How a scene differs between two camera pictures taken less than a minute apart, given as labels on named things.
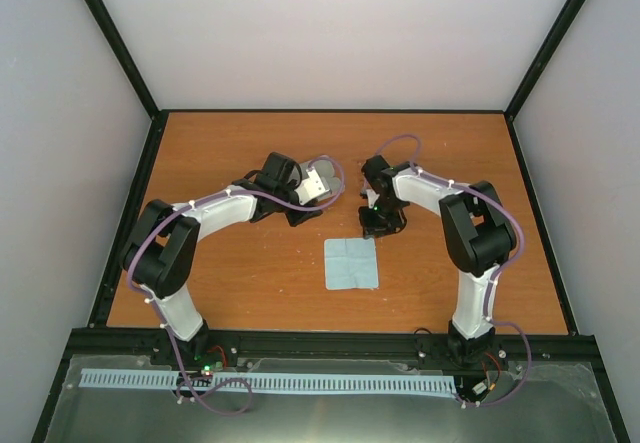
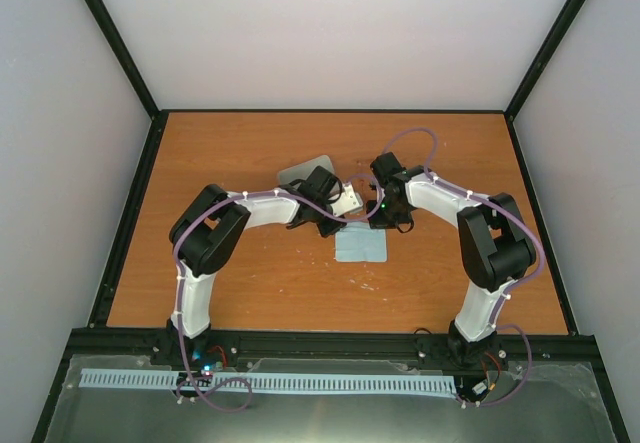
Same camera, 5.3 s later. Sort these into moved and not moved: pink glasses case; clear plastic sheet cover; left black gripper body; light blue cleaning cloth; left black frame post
Moved: light blue cleaning cloth; left black gripper body
Not moved: clear plastic sheet cover; pink glasses case; left black frame post
